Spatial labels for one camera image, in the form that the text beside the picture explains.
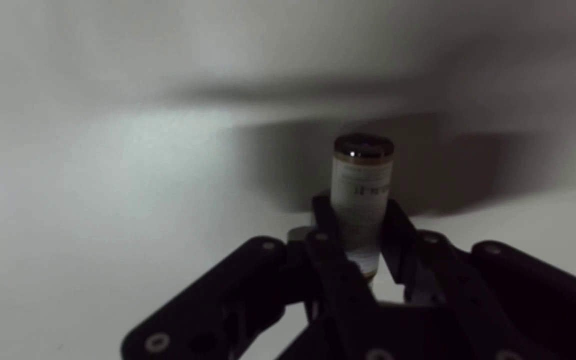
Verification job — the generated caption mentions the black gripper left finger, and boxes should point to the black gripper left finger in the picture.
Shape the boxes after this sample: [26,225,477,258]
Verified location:
[120,195,393,360]

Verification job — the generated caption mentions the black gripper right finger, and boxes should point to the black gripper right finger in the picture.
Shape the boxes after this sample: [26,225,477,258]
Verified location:
[380,200,576,360]

